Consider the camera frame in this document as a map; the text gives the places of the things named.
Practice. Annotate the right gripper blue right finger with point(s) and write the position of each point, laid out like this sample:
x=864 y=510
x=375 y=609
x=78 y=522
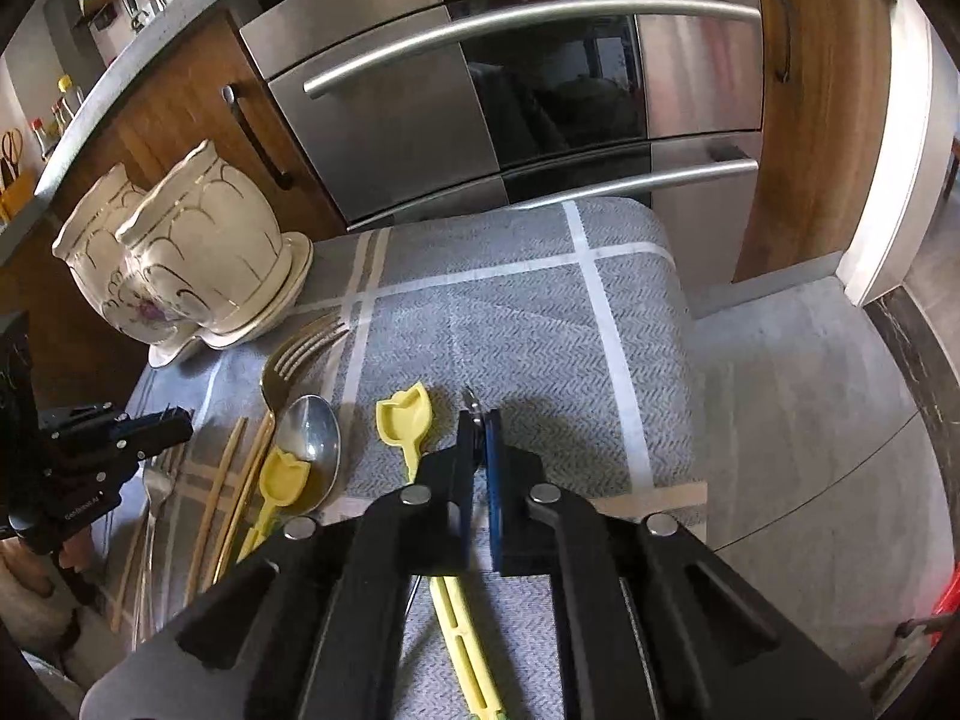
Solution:
x=519 y=545

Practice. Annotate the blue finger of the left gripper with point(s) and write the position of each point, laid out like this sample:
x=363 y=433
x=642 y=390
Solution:
x=150 y=435

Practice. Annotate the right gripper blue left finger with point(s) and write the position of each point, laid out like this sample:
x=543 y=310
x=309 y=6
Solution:
x=441 y=529

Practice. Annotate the wooden chopstick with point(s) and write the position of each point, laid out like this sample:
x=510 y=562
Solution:
x=211 y=502
x=126 y=601

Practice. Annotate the gold fork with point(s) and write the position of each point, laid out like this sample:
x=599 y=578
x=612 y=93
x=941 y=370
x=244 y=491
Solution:
x=292 y=356

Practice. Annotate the silver flower-head spoon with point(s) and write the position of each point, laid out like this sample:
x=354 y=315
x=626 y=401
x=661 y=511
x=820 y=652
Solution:
x=472 y=404

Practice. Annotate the silver fork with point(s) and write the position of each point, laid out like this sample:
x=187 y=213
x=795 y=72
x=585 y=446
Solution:
x=158 y=483

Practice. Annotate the gold chopstick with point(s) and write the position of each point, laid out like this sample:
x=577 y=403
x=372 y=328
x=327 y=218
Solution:
x=243 y=492

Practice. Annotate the yellow tulip utensil left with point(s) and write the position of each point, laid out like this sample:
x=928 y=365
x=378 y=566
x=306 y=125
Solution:
x=281 y=480

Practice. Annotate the large silver spoon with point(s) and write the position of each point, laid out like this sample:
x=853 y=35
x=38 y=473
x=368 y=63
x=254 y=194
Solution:
x=309 y=430

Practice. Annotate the white floral ceramic utensil holder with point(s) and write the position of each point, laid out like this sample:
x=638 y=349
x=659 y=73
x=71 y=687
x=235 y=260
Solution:
x=198 y=260

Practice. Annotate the grey checked table cloth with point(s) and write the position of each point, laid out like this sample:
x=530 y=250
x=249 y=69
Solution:
x=569 y=320

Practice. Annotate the yellow knife block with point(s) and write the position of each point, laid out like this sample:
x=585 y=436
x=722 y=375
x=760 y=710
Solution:
x=17 y=195

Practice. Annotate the red label sauce bottle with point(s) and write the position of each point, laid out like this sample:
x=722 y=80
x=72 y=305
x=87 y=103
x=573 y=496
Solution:
x=46 y=138

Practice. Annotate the clear oil bottle yellow cap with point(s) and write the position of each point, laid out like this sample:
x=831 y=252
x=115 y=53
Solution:
x=71 y=96

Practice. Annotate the wooden cabinet door left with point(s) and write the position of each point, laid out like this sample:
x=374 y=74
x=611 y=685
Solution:
x=204 y=86

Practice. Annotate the wooden cabinet door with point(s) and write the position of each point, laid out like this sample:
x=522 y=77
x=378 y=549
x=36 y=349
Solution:
x=204 y=86
x=827 y=81

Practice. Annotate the stainless steel built-in oven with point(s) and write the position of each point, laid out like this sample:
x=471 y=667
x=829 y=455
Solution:
x=411 y=109

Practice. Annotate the red plastic bag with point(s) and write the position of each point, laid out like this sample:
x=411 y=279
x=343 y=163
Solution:
x=945 y=607

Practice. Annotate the grey speckled countertop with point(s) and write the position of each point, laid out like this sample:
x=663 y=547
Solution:
x=123 y=76

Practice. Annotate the wooden cabinet door right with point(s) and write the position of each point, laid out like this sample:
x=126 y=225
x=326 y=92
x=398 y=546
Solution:
x=827 y=81

